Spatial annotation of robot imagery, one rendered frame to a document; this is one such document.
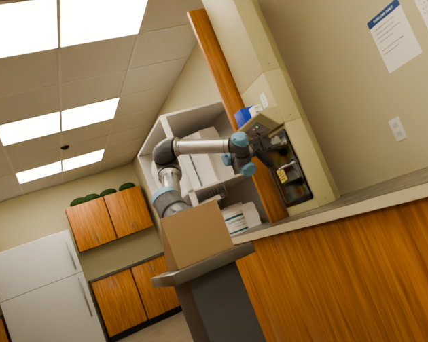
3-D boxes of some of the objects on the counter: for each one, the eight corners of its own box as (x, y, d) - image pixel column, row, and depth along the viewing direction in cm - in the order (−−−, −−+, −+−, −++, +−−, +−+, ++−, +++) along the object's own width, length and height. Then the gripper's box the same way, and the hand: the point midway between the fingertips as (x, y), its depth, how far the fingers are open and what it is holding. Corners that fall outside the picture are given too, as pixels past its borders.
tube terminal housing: (323, 202, 258) (274, 87, 268) (356, 191, 229) (300, 62, 238) (289, 216, 249) (240, 96, 258) (319, 207, 219) (263, 71, 229)
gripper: (249, 139, 216) (284, 128, 224) (242, 144, 225) (276, 134, 233) (256, 155, 215) (290, 143, 223) (248, 159, 223) (282, 148, 232)
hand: (283, 144), depth 227 cm, fingers closed
